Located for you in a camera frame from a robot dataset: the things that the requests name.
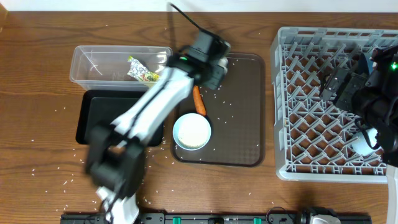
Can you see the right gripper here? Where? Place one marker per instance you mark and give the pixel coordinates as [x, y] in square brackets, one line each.
[333, 88]

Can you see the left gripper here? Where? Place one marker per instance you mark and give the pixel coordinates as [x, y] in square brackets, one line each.
[216, 79]

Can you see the dark blue plate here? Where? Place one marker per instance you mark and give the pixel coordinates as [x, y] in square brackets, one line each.
[365, 64]

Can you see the light blue cup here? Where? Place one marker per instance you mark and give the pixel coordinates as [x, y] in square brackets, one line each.
[363, 147]

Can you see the green yellow snack wrapper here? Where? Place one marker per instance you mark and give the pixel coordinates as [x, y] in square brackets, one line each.
[140, 72]

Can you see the white tissue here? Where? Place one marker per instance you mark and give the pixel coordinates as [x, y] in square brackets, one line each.
[223, 63]

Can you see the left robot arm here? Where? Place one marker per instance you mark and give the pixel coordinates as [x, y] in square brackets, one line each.
[116, 156]

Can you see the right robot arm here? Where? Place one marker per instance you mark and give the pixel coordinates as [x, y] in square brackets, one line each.
[370, 92]

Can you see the grey dishwasher rack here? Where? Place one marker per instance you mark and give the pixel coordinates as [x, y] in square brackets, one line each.
[312, 138]

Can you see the black waste tray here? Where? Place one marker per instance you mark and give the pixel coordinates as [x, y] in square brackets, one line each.
[102, 107]

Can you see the orange carrot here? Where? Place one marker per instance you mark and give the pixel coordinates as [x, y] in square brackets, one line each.
[199, 105]

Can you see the brown serving tray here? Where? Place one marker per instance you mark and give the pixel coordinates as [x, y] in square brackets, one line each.
[235, 111]

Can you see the light blue rice bowl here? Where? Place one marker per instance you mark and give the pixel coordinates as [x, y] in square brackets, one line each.
[191, 131]

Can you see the clear plastic bin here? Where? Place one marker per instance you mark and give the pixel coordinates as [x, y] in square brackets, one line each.
[105, 67]

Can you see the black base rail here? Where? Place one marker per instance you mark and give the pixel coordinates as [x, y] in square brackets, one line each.
[160, 218]

